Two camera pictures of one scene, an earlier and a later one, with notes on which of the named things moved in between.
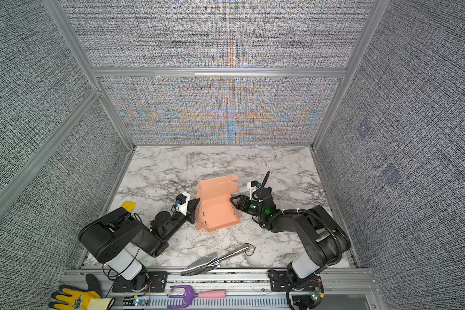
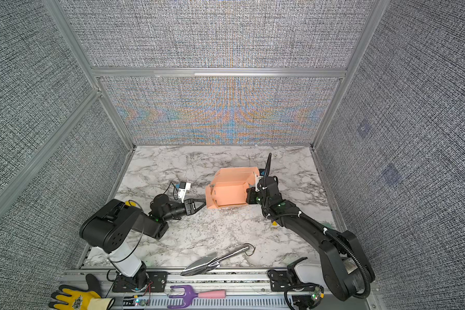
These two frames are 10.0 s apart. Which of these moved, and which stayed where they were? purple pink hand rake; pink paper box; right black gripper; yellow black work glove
Moved: pink paper box; right black gripper
Stayed: yellow black work glove; purple pink hand rake
